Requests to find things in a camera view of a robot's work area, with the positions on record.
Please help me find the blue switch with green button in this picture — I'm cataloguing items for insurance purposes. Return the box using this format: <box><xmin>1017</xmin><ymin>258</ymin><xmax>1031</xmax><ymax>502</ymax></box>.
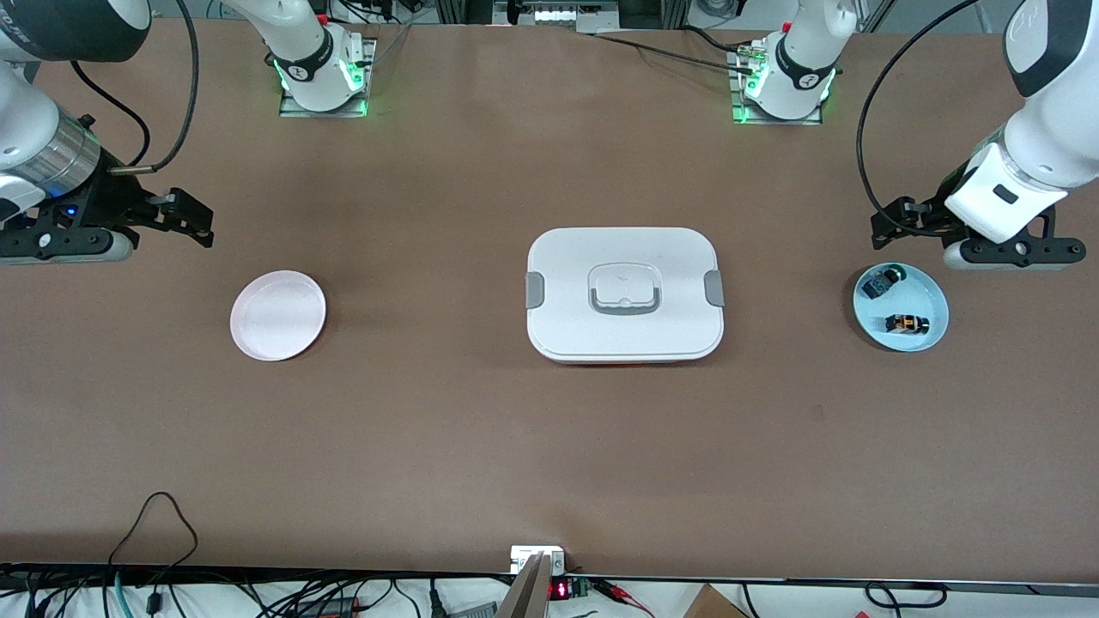
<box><xmin>861</xmin><ymin>266</ymin><xmax>909</xmax><ymax>300</ymax></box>

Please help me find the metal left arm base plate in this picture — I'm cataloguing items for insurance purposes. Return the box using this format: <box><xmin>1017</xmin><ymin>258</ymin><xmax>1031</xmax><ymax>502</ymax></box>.
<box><xmin>728</xmin><ymin>43</ymin><xmax>823</xmax><ymax>126</ymax></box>

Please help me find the white box with grey handle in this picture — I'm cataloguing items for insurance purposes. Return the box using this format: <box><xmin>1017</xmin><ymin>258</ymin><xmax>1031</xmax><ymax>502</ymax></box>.
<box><xmin>525</xmin><ymin>227</ymin><xmax>725</xmax><ymax>365</ymax></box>

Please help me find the white lit device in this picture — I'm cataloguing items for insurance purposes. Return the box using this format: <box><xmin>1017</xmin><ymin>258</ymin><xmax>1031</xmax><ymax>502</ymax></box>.
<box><xmin>513</xmin><ymin>0</ymin><xmax>621</xmax><ymax>25</ymax></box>

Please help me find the light blue round plate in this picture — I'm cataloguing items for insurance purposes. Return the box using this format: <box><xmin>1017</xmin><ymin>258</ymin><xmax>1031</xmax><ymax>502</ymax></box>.
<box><xmin>853</xmin><ymin>262</ymin><xmax>950</xmax><ymax>353</ymax></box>

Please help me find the brown cardboard piece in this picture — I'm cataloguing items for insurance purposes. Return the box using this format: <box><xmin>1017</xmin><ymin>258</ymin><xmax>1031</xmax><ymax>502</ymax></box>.
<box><xmin>683</xmin><ymin>584</ymin><xmax>750</xmax><ymax>618</ymax></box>

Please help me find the red clip lead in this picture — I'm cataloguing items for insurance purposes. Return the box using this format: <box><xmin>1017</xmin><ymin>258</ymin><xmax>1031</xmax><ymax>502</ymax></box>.
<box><xmin>601</xmin><ymin>580</ymin><xmax>655</xmax><ymax>615</ymax></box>

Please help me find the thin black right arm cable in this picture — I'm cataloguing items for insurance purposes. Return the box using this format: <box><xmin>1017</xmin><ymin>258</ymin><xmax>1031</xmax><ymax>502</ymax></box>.
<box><xmin>70</xmin><ymin>60</ymin><xmax>151</xmax><ymax>166</ymax></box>

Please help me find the black cable to arm base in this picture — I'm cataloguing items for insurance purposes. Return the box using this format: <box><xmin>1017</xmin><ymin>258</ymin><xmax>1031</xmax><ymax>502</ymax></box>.
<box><xmin>591</xmin><ymin>26</ymin><xmax>761</xmax><ymax>68</ymax></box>

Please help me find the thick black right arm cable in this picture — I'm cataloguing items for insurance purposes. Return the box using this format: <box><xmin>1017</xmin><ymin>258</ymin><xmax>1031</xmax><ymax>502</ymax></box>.
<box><xmin>108</xmin><ymin>0</ymin><xmax>202</xmax><ymax>175</ymax></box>

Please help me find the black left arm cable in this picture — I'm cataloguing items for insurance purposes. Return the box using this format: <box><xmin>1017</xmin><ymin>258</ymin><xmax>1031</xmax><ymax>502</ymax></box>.
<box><xmin>856</xmin><ymin>0</ymin><xmax>981</xmax><ymax>237</ymax></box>

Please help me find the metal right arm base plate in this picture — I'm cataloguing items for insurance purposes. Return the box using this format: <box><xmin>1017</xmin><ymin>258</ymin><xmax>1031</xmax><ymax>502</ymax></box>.
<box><xmin>279</xmin><ymin>39</ymin><xmax>377</xmax><ymax>118</ymax></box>

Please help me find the thin black looped cable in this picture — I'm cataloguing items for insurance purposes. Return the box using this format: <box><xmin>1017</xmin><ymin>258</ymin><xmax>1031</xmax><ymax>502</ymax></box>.
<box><xmin>107</xmin><ymin>492</ymin><xmax>199</xmax><ymax>569</ymax></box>

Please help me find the black looped cable under edge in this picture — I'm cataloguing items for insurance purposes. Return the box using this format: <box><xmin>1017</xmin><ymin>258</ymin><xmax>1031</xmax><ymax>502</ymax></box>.
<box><xmin>863</xmin><ymin>582</ymin><xmax>948</xmax><ymax>609</ymax></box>

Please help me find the white block with grey bar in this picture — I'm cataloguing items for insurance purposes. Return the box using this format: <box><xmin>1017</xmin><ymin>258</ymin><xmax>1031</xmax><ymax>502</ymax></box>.
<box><xmin>496</xmin><ymin>546</ymin><xmax>568</xmax><ymax>618</ymax></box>

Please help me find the pink round plate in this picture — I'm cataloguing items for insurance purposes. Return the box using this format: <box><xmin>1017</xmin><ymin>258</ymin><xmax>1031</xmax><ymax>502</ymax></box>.
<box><xmin>229</xmin><ymin>270</ymin><xmax>327</xmax><ymax>362</ymax></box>

